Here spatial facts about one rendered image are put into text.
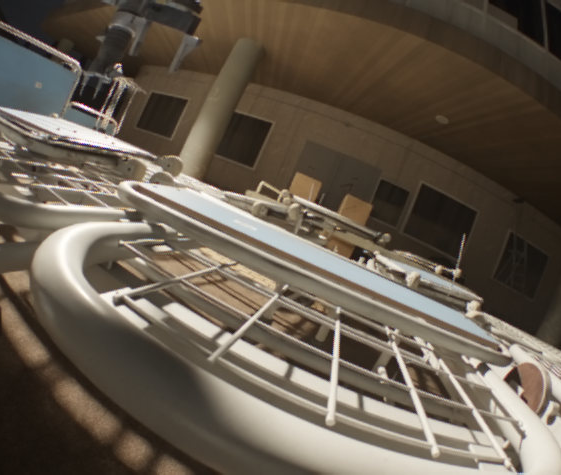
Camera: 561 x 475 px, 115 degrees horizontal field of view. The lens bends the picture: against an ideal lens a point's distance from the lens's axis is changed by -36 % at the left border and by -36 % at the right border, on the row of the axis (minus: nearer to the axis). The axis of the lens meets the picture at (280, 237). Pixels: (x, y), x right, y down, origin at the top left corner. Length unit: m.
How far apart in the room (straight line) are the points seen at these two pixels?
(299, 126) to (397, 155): 2.42
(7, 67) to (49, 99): 0.35
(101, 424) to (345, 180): 6.22
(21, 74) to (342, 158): 6.06
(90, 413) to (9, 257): 0.52
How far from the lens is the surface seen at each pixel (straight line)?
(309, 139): 6.76
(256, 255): 0.32
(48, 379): 0.80
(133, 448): 0.69
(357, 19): 4.13
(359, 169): 6.48
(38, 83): 1.77
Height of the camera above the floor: 0.58
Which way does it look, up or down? 6 degrees down
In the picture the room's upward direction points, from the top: 23 degrees clockwise
